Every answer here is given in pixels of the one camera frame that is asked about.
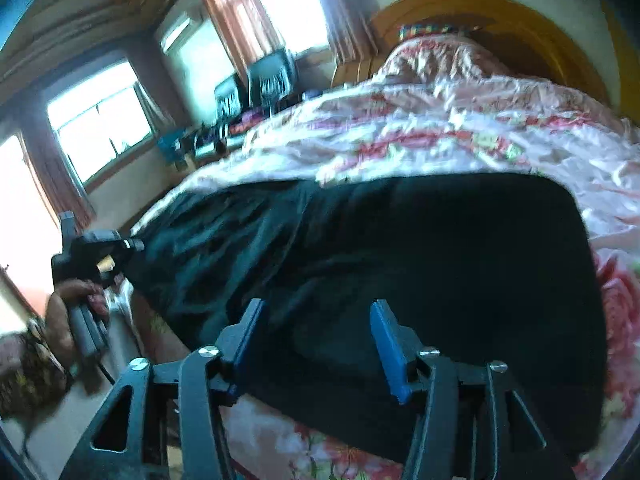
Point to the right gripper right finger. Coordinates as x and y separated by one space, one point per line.
472 421

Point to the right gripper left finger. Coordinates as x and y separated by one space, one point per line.
128 437

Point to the black pants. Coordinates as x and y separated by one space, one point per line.
481 266

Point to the black leather armchair far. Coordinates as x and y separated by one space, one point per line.
231 102

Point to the black leather armchair near bed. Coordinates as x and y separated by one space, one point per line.
272 80

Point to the pink curtain left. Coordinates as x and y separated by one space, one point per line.
245 30

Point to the pink curtain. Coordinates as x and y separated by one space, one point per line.
245 30
349 34

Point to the pink floral bed quilt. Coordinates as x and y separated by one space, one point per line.
445 104

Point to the pink curtain right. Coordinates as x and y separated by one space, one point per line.
349 34

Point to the colourful checkered pillow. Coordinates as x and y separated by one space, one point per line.
411 31

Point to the wooden bed headboard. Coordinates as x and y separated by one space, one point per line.
520 37

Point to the white wall air conditioner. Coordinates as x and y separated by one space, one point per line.
185 24

